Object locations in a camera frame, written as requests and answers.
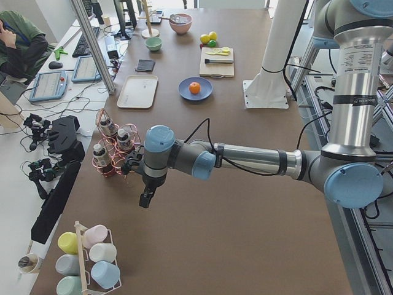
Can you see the white camera post base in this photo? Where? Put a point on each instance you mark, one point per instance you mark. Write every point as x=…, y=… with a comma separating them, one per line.
x=268, y=88

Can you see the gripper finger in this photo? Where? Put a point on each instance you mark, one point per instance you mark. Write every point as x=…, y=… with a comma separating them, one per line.
x=144, y=200
x=149, y=191

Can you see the steel ice scoop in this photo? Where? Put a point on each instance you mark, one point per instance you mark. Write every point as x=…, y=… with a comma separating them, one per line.
x=175, y=18

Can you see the tea bottle white cap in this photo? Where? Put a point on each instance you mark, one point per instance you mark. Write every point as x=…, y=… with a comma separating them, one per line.
x=107, y=127

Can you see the pink bowl with ice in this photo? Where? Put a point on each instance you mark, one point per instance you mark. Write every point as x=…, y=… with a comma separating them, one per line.
x=183, y=27

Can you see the black computer mouse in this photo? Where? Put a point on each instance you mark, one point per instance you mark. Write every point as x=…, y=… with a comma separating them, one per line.
x=55, y=65

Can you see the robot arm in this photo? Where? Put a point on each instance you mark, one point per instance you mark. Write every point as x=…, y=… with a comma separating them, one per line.
x=344, y=169

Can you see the cream rabbit tray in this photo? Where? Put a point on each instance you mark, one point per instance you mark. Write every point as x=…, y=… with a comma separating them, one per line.
x=138, y=92

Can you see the copper wire bottle rack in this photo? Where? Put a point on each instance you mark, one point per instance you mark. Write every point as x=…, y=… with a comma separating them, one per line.
x=115, y=144

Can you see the aluminium frame post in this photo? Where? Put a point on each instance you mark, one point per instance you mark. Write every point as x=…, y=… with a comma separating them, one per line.
x=84, y=22

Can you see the seated person green shirt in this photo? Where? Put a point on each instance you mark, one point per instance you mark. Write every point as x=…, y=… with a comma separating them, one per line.
x=24, y=47

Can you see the wooden cutting board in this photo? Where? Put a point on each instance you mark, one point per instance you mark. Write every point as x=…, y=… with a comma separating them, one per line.
x=216, y=70

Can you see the blue plate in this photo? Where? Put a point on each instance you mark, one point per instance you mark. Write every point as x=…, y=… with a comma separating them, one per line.
x=205, y=89

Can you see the white cup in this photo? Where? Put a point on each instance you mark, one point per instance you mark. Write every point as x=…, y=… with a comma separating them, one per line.
x=103, y=252

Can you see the mint green cup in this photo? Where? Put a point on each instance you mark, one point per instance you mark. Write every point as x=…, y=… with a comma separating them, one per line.
x=70, y=285

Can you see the blue cup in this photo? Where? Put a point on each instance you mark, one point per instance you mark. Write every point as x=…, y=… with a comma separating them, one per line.
x=105, y=274

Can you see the grey folded cloth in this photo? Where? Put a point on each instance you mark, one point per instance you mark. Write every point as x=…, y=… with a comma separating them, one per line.
x=146, y=66

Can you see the yellow cup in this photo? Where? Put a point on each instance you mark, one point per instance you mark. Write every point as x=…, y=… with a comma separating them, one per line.
x=67, y=242

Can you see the grey cup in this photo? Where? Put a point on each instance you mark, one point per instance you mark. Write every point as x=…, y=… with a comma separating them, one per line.
x=68, y=265

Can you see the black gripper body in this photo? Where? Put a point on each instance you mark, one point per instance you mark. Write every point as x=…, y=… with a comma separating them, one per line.
x=153, y=180

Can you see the steel muddler black tip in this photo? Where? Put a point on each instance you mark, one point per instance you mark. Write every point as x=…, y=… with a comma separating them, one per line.
x=208, y=61

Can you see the green bowl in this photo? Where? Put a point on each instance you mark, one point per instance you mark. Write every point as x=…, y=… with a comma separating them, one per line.
x=153, y=44

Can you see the pink cup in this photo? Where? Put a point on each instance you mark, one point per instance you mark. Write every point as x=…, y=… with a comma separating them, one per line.
x=94, y=235

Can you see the black keyboard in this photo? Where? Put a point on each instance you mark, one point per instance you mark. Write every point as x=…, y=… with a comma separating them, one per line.
x=82, y=48

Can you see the yellow lemon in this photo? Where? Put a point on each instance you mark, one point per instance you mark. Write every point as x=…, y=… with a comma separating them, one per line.
x=204, y=38
x=212, y=35

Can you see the green lime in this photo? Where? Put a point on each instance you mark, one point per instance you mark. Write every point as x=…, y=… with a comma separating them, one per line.
x=212, y=43

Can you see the orange mandarin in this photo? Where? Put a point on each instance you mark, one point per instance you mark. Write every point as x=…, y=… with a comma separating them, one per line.
x=194, y=88

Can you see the blue teach pendant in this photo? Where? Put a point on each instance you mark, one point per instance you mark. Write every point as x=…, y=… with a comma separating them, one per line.
x=85, y=71
x=49, y=86

